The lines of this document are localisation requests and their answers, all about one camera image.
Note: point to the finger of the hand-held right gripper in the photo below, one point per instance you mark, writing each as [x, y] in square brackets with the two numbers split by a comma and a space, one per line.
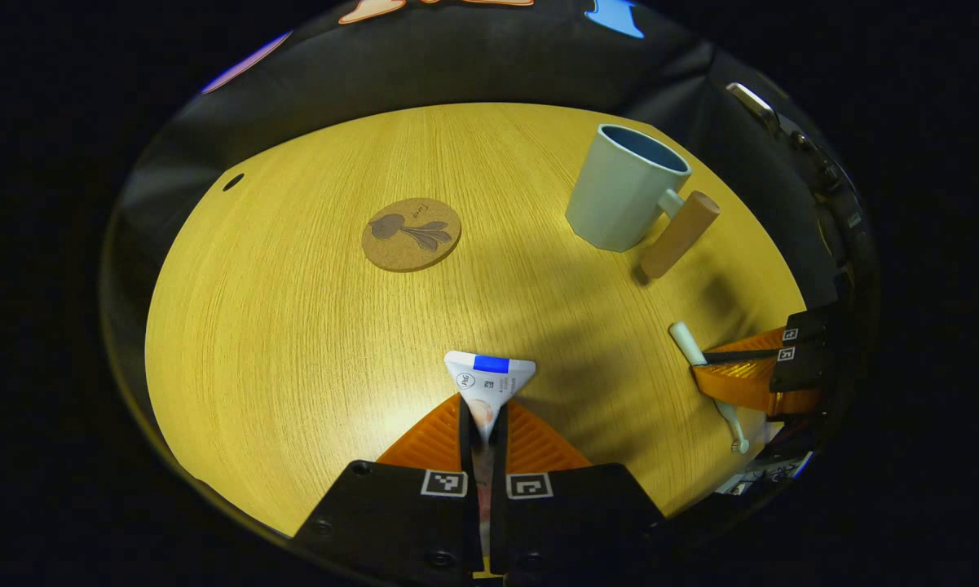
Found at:
[750, 387]
[811, 324]

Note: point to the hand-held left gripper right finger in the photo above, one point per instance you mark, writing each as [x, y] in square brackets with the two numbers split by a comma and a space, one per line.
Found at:
[579, 522]

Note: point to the white toothpaste tube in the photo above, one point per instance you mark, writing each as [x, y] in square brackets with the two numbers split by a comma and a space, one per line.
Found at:
[489, 387]

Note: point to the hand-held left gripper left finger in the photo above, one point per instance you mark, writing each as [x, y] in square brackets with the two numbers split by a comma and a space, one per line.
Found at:
[391, 522]

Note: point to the pale green toothbrush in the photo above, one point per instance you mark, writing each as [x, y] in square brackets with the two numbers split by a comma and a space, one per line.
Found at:
[688, 341]

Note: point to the round cork coaster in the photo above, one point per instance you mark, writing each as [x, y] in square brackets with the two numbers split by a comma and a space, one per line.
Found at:
[412, 234]

